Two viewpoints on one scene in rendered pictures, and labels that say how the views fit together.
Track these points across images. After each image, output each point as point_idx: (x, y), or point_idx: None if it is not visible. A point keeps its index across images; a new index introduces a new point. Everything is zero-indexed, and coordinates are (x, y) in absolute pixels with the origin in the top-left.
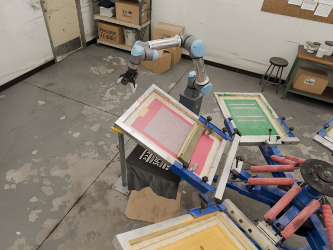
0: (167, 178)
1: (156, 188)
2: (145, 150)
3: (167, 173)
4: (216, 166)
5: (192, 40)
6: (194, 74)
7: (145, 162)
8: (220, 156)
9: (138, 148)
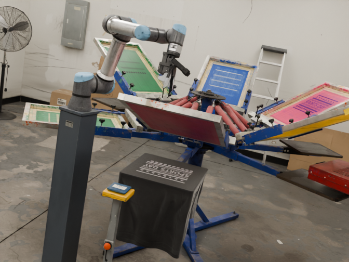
0: (205, 172)
1: (195, 205)
2: (167, 178)
3: (198, 171)
4: None
5: (128, 18)
6: (89, 74)
7: (189, 180)
8: None
9: (164, 182)
